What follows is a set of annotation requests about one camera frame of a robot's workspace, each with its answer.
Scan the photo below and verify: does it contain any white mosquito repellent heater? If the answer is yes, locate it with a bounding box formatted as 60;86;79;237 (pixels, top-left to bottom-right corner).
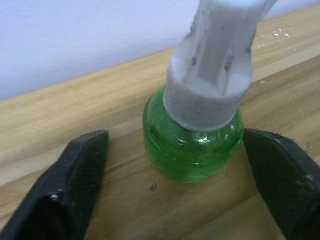
163;0;277;133

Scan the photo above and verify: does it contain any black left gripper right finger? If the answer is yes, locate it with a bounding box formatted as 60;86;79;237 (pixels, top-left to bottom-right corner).
242;127;320;240

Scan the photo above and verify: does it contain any green liquid repellent bottle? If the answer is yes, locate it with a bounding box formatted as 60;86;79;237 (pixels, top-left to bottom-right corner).
143;84;245;183

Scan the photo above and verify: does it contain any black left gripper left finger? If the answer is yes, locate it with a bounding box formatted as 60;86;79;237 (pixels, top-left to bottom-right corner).
0;129;110;240

